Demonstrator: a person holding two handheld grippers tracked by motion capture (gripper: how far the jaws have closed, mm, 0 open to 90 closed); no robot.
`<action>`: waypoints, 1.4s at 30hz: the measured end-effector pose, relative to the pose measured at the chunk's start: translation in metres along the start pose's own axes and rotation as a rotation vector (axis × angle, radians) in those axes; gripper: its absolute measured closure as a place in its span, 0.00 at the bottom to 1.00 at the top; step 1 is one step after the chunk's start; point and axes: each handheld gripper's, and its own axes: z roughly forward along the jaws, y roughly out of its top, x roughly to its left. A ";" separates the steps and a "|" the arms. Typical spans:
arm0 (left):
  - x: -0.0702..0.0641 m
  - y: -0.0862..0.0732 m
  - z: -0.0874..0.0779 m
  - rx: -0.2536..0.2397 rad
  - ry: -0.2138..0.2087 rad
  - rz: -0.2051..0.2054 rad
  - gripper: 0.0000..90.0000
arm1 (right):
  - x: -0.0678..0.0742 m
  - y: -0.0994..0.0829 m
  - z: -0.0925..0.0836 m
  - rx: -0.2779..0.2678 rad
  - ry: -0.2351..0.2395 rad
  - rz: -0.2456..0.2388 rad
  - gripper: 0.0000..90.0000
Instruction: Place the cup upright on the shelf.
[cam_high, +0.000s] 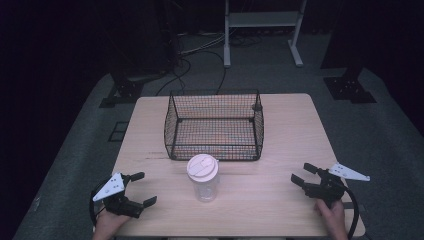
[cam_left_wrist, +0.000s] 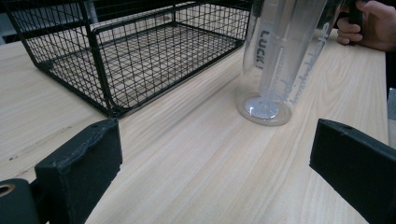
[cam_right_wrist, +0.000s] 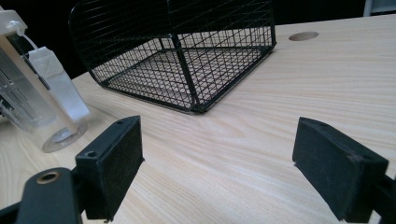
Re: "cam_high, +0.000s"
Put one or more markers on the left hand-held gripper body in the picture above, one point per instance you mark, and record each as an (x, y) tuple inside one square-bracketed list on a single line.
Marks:
[(111, 186)]

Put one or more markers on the white metal table frame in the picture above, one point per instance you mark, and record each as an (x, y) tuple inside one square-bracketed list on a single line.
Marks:
[(263, 19)]

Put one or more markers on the person's left hand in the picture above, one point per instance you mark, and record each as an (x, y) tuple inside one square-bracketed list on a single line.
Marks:
[(108, 225)]

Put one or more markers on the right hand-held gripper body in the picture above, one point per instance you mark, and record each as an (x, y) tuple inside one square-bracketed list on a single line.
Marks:
[(328, 188)]

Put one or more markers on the clear bottle with white lid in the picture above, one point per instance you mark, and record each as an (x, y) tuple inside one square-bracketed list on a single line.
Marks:
[(203, 176)]

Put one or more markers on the person's right hand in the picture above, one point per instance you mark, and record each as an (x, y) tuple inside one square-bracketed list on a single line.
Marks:
[(333, 220)]

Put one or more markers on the black stand base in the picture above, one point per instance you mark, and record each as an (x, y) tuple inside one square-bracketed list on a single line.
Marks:
[(350, 88), (128, 90)]

